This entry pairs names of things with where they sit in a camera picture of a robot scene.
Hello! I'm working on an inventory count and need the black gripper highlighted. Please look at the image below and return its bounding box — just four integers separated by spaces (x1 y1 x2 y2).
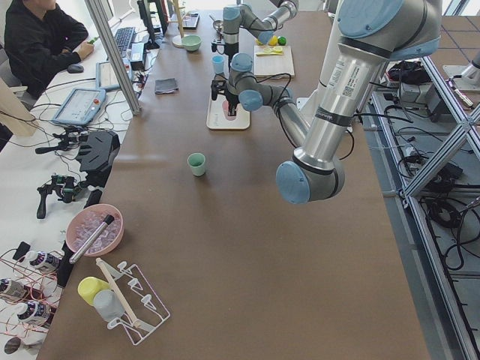
210 74 239 116
211 37 239 69

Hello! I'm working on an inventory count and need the pink cup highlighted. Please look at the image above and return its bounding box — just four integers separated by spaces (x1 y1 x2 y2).
222 100 238 121

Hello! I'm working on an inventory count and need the blue cup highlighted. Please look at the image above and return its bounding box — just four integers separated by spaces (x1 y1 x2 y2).
211 55 225 74

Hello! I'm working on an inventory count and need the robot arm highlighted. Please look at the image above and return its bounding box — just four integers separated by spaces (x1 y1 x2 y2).
223 0 442 204
211 0 299 62

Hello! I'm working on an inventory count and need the cream rabbit tray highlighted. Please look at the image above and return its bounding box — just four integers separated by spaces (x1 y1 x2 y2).
206 94 251 131

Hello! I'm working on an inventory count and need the metal scoop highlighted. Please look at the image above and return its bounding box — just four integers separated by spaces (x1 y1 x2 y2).
209 14 224 35

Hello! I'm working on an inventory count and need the wooden cutting board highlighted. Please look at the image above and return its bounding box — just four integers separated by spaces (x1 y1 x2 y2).
253 45 295 78

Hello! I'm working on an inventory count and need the mint green bowl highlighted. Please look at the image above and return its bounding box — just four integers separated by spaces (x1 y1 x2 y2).
181 34 202 53

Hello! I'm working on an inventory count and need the yellow plastic knife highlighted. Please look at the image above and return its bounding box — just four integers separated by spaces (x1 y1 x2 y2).
255 52 284 56

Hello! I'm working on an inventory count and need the green lime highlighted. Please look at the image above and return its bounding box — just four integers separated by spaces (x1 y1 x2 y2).
277 36 287 46

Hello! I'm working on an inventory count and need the wooden mug tree stand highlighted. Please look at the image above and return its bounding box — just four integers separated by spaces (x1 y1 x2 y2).
167 0 191 48

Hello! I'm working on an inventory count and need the green cup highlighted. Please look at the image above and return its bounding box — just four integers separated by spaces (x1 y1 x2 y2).
187 152 206 177

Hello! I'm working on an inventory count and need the grey folded cloth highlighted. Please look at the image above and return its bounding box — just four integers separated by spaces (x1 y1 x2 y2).
154 78 179 95

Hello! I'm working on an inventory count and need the black monitor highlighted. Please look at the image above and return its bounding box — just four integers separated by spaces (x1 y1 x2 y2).
136 0 160 50

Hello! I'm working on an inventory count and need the black keyboard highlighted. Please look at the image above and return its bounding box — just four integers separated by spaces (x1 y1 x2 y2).
114 27 136 58

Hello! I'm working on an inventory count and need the blue teach pendant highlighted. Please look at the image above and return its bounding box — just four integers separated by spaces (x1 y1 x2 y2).
51 88 106 126
95 61 121 91

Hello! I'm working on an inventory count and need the computer mouse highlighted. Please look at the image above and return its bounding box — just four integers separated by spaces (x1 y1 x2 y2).
67 64 84 74

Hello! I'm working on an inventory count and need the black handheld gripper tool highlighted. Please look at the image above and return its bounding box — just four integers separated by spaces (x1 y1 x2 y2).
34 126 88 155

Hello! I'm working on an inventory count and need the metal tube black cap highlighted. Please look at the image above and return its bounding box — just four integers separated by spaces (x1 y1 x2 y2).
69 214 115 264

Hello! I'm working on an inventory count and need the pink bowl with ice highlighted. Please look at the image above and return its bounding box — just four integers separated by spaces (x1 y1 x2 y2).
66 204 125 257

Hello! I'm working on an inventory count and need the seated person in black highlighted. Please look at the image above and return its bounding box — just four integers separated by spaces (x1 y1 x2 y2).
4 0 95 99

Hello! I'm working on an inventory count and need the yellow cup on rack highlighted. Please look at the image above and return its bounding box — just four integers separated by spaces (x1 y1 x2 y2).
77 277 110 306

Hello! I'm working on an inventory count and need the clear cup on rack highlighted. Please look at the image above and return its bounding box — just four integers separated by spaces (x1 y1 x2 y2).
93 289 125 322

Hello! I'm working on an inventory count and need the wooden stick on rack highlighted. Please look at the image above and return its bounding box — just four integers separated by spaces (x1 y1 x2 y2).
95 257 140 328

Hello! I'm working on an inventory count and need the small bottle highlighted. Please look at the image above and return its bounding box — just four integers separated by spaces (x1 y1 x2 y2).
1 278 28 302
14 301 53 327
25 250 60 273

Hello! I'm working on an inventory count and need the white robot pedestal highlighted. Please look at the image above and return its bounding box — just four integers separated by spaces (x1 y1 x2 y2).
295 0 356 134

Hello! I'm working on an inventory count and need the aluminium frame post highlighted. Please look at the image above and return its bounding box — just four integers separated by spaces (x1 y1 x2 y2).
85 0 141 116

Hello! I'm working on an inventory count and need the white wire cup rack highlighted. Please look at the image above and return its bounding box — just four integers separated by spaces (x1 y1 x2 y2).
104 261 171 346

